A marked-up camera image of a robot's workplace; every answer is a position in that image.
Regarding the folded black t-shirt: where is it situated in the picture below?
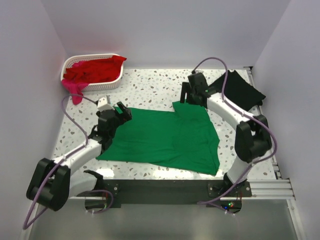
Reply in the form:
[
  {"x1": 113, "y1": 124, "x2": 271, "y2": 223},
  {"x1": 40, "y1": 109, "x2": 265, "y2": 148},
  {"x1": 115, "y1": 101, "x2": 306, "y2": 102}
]
[{"x1": 224, "y1": 71, "x2": 266, "y2": 112}]

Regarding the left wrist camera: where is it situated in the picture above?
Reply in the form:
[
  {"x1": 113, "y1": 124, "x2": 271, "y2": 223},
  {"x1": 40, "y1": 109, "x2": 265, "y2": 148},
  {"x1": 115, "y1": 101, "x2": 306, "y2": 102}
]
[{"x1": 96, "y1": 95, "x2": 113, "y2": 112}]

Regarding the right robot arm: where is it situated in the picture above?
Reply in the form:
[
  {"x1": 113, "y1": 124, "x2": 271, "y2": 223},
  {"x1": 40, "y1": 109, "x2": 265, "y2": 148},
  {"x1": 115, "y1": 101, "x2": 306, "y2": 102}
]
[{"x1": 180, "y1": 70, "x2": 273, "y2": 200}]

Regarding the pink t-shirt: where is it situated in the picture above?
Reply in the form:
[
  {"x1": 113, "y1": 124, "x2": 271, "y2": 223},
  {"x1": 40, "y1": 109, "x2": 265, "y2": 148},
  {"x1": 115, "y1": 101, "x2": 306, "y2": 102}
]
[{"x1": 61, "y1": 62, "x2": 87, "y2": 105}]

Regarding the green t-shirt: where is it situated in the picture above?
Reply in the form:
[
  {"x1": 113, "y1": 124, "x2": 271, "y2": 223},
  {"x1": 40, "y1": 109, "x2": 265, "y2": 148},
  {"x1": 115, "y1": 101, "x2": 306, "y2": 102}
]
[{"x1": 97, "y1": 101, "x2": 220, "y2": 176}]

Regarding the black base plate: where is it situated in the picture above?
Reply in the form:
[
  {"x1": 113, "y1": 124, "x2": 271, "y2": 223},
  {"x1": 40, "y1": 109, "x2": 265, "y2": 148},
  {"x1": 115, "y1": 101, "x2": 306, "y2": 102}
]
[{"x1": 83, "y1": 178, "x2": 252, "y2": 213}]

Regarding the red t-shirt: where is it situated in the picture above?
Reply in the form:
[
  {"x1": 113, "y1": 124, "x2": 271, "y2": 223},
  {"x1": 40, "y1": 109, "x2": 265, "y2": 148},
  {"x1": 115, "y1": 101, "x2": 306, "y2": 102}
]
[{"x1": 62, "y1": 55, "x2": 127, "y2": 84}]

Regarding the white perforated laundry basket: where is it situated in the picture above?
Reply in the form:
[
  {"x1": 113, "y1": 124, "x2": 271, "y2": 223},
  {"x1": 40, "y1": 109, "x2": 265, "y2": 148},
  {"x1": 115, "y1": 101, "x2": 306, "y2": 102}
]
[{"x1": 60, "y1": 53, "x2": 124, "y2": 92}]

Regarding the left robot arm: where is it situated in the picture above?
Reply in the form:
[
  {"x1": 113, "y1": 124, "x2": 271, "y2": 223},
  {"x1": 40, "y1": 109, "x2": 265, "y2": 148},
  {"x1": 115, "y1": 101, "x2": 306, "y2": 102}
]
[{"x1": 26, "y1": 100, "x2": 133, "y2": 211}]

